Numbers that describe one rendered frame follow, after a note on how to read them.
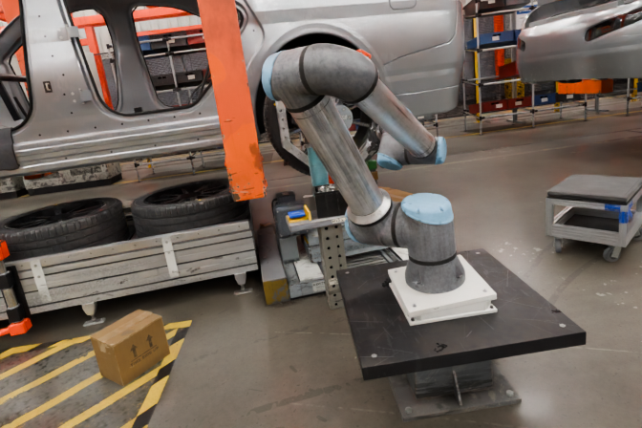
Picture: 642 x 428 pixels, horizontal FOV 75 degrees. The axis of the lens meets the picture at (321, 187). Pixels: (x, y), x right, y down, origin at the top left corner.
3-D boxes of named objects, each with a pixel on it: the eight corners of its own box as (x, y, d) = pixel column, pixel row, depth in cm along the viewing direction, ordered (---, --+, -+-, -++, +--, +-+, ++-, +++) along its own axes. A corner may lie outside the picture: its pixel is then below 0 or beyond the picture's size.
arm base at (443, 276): (473, 288, 126) (470, 260, 123) (410, 297, 128) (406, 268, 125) (457, 259, 144) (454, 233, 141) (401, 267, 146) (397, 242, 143)
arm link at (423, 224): (447, 265, 123) (441, 209, 118) (394, 258, 133) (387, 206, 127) (462, 242, 134) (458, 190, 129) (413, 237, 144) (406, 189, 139)
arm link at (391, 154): (401, 161, 138) (407, 127, 141) (370, 161, 145) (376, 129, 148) (412, 172, 145) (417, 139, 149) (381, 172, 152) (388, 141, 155)
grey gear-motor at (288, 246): (303, 236, 273) (295, 183, 264) (314, 260, 232) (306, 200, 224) (275, 241, 270) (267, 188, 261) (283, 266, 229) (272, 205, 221)
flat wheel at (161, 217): (233, 205, 296) (227, 173, 291) (267, 226, 239) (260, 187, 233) (134, 229, 267) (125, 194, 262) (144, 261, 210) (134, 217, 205)
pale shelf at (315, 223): (374, 205, 202) (373, 200, 201) (385, 215, 185) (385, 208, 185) (286, 222, 195) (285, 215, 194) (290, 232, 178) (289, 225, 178)
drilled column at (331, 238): (346, 295, 205) (336, 214, 195) (352, 305, 195) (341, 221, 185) (327, 300, 203) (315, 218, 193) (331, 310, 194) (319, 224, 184)
